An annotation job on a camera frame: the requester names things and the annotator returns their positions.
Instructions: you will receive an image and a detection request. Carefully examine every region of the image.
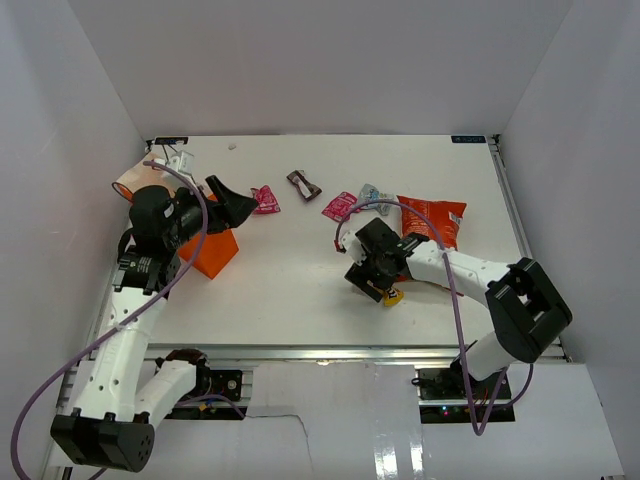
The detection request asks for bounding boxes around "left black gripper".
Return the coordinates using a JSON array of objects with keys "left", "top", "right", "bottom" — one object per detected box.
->
[{"left": 164, "top": 175, "right": 258, "bottom": 250}]

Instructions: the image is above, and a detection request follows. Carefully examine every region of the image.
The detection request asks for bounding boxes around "yellow M&M's packet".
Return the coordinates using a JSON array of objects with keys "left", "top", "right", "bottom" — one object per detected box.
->
[{"left": 367, "top": 281, "right": 405, "bottom": 307}]

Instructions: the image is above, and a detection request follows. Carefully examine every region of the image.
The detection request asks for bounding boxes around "grey Himalaya mint packet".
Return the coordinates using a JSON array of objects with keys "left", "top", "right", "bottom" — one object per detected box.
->
[{"left": 356, "top": 183, "right": 396, "bottom": 217}]

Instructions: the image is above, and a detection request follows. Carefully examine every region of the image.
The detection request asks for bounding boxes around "red chips bag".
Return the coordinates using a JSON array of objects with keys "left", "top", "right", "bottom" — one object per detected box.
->
[{"left": 397, "top": 196, "right": 467, "bottom": 249}]

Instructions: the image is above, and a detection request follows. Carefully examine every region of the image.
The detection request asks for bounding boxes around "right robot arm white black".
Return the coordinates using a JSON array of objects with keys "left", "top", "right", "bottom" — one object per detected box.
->
[{"left": 336, "top": 219, "right": 573, "bottom": 399}]

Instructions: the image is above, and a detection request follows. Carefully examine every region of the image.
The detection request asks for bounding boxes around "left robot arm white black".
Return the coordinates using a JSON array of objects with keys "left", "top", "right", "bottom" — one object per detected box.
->
[{"left": 50, "top": 176, "right": 258, "bottom": 472}]

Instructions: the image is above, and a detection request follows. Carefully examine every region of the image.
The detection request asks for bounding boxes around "orange paper bag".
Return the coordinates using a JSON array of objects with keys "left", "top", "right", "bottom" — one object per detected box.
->
[{"left": 177, "top": 193, "right": 240, "bottom": 280}]

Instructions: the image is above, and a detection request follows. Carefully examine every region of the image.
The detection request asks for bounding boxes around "pink snack packet left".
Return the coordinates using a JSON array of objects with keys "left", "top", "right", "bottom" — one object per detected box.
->
[{"left": 251, "top": 185, "right": 281, "bottom": 215}]

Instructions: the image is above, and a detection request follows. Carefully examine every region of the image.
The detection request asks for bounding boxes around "pink snack packet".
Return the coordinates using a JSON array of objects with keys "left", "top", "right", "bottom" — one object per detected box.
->
[
  {"left": 321, "top": 191, "right": 358, "bottom": 222},
  {"left": 251, "top": 185, "right": 281, "bottom": 215}
]

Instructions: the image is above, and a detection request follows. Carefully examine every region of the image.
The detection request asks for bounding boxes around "pink snack packet right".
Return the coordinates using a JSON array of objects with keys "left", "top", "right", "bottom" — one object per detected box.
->
[{"left": 321, "top": 191, "right": 358, "bottom": 222}]

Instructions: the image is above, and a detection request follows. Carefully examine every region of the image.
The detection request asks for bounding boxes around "brown chocolate wrapper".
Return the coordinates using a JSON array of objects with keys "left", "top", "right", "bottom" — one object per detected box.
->
[{"left": 286, "top": 170, "right": 322, "bottom": 202}]

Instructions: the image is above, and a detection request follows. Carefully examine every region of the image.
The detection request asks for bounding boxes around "blue table label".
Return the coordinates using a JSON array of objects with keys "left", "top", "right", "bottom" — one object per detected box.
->
[{"left": 451, "top": 135, "right": 486, "bottom": 144}]

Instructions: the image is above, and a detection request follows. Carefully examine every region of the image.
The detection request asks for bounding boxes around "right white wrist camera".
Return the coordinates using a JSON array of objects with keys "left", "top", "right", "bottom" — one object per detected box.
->
[{"left": 334, "top": 231, "right": 367, "bottom": 265}]

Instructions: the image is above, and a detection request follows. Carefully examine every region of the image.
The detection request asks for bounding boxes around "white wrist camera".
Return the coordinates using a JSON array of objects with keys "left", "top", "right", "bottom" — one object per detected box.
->
[
  {"left": 334, "top": 231, "right": 367, "bottom": 265},
  {"left": 166, "top": 150, "right": 195, "bottom": 177}
]

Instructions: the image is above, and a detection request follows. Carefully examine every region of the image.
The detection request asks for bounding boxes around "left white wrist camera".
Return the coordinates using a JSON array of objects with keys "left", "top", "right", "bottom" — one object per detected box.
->
[{"left": 166, "top": 150, "right": 195, "bottom": 177}]

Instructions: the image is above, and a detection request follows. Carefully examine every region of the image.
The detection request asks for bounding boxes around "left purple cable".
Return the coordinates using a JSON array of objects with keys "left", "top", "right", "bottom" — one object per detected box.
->
[{"left": 9, "top": 159, "right": 209, "bottom": 474}]

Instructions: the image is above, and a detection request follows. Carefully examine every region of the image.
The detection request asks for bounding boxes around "purple cable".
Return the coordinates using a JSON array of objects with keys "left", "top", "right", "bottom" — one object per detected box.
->
[
  {"left": 9, "top": 159, "right": 209, "bottom": 474},
  {"left": 333, "top": 199, "right": 535, "bottom": 437}
]

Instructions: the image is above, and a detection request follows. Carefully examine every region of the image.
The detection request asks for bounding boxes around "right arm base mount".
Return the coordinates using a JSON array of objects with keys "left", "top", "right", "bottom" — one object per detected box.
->
[{"left": 411, "top": 368, "right": 515, "bottom": 425}]

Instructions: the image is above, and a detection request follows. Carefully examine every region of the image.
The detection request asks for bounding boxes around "aluminium front rail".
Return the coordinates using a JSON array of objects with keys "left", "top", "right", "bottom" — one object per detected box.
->
[{"left": 144, "top": 343, "right": 481, "bottom": 363}]

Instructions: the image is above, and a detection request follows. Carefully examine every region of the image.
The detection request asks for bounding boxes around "aluminium rail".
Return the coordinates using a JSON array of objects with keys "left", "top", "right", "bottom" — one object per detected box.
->
[
  {"left": 486, "top": 134, "right": 573, "bottom": 364},
  {"left": 144, "top": 343, "right": 481, "bottom": 363}
]

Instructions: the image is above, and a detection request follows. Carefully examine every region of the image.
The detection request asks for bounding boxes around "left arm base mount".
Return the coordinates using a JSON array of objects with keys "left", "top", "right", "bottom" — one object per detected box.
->
[{"left": 165, "top": 368, "right": 247, "bottom": 421}]

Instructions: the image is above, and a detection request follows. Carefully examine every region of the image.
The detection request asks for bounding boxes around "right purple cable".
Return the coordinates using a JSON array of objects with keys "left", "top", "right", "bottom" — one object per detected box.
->
[{"left": 333, "top": 199, "right": 535, "bottom": 437}]

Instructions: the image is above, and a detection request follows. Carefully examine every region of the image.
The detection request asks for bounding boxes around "aluminium right side rail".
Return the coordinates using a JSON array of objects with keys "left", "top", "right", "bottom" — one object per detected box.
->
[{"left": 486, "top": 134, "right": 573, "bottom": 364}]

